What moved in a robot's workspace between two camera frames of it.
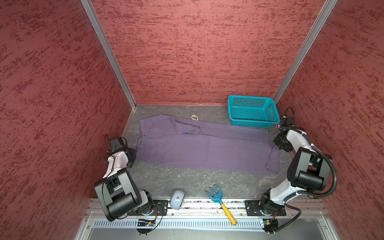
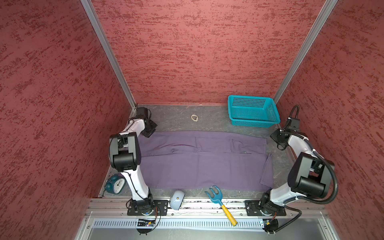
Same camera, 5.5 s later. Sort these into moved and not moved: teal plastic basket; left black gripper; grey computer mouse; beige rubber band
Moved: left black gripper
Not moved: beige rubber band; teal plastic basket; grey computer mouse
